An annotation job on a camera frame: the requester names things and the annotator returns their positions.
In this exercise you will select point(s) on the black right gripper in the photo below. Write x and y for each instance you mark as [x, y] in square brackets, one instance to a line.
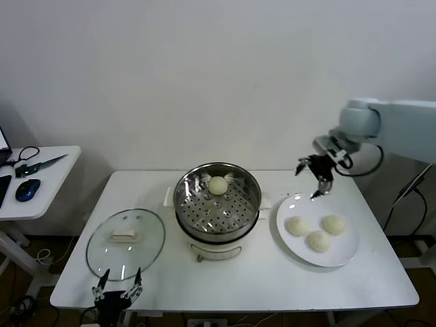
[323, 167]

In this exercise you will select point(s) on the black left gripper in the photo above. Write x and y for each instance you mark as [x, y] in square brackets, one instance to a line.
[110, 301]

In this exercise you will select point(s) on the white steamed baozi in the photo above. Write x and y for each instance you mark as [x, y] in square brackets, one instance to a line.
[319, 242]
[297, 226]
[218, 186]
[334, 225]

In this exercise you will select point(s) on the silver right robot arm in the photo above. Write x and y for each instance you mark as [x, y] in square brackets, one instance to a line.
[405, 126]

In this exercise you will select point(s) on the stainless steel steamer basket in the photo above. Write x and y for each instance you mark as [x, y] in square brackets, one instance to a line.
[190, 204]

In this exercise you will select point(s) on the white round plate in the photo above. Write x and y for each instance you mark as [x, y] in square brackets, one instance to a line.
[293, 248]

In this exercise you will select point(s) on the white power strip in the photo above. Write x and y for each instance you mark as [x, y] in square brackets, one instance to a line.
[207, 323]

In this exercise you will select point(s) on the white electric cooking pot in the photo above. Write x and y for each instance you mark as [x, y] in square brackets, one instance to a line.
[214, 252]

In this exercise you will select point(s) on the small white side table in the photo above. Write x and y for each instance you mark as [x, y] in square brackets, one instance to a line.
[61, 190]

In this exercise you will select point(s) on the blue computer mouse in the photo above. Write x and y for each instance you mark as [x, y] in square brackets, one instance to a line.
[28, 189]

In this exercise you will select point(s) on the green and black blade tool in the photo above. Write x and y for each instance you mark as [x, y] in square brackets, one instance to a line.
[37, 166]

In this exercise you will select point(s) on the black phone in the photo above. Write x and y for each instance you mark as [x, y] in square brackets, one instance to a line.
[4, 190]

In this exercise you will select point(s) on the black laptop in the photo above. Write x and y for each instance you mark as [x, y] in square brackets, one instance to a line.
[2, 139]

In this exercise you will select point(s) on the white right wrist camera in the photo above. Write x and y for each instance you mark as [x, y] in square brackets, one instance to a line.
[340, 156]

